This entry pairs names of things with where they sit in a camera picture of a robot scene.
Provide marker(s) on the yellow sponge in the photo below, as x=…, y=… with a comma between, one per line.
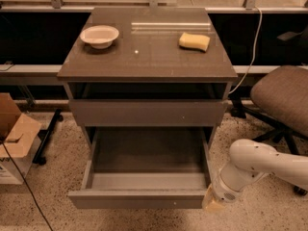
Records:
x=193, y=41

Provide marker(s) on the brown office chair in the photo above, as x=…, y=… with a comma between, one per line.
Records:
x=282, y=96

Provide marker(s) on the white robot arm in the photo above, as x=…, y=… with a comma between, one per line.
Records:
x=251, y=161

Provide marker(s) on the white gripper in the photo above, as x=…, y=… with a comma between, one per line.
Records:
x=223, y=191

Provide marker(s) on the black metal stand leg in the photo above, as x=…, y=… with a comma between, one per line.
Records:
x=44, y=136

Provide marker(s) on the white bowl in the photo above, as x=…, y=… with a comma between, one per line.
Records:
x=99, y=37

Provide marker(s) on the metal window rail frame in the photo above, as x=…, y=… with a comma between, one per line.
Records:
x=47, y=74

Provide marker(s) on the grey drawer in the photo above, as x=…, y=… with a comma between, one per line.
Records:
x=147, y=113
x=146, y=168

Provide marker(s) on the grey top drawer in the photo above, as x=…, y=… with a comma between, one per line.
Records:
x=147, y=113

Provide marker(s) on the grey drawer cabinet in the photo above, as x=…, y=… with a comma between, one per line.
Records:
x=146, y=61

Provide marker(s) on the cardboard box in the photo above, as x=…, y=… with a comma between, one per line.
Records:
x=20, y=134

